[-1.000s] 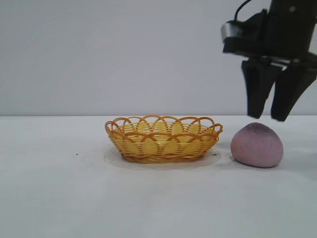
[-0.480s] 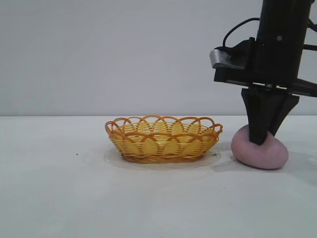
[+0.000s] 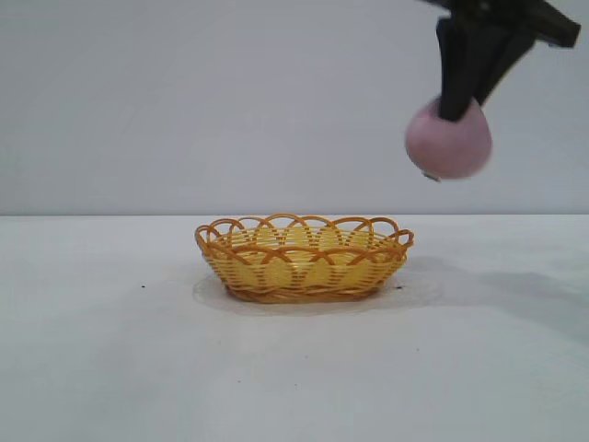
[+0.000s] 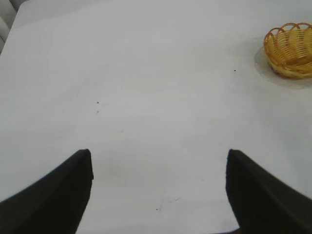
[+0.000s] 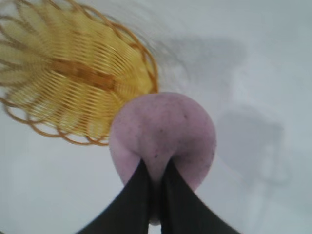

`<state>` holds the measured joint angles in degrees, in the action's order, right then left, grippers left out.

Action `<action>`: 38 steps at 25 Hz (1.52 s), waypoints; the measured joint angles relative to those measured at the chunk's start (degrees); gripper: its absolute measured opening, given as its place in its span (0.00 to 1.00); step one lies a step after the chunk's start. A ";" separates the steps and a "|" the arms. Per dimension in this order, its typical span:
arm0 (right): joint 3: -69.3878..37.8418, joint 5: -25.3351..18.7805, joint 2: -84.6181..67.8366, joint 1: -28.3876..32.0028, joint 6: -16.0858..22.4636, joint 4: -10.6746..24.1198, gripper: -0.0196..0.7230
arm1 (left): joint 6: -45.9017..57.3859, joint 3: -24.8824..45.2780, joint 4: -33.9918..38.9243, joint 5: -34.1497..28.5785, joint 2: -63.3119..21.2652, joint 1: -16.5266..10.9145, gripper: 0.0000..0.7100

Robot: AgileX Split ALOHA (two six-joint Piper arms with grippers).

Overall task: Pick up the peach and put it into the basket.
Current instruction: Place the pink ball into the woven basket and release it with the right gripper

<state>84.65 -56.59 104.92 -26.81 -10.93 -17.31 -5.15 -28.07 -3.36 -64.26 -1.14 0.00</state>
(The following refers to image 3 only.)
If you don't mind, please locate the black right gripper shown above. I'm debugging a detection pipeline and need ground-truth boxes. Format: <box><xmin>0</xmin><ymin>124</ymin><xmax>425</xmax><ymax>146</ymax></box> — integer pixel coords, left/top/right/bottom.
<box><xmin>413</xmin><ymin>0</ymin><xmax>581</xmax><ymax>122</ymax></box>

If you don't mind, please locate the pink fuzzy peach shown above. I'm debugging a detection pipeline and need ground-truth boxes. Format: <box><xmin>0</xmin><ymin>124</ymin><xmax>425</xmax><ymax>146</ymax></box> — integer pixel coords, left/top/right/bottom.
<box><xmin>404</xmin><ymin>98</ymin><xmax>495</xmax><ymax>182</ymax></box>

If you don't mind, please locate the yellow woven plastic basket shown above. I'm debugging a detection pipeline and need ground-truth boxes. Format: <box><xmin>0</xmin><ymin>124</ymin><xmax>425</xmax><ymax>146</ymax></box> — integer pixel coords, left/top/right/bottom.
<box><xmin>194</xmin><ymin>212</ymin><xmax>416</xmax><ymax>306</ymax></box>

